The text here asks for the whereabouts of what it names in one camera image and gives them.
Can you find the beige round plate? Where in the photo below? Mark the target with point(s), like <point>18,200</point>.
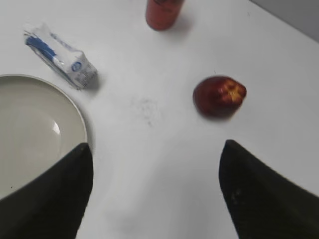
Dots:
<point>39,125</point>

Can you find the red soda can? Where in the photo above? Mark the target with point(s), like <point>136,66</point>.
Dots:
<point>162,14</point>

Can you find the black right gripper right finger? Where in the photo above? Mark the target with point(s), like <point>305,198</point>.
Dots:
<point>262,203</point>

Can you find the white blue milk carton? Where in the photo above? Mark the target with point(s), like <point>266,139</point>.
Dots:
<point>69,62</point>

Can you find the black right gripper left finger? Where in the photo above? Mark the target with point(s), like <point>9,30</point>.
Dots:
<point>51,206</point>

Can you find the dark red wax apple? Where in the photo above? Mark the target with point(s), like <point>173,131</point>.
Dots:
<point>219,97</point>

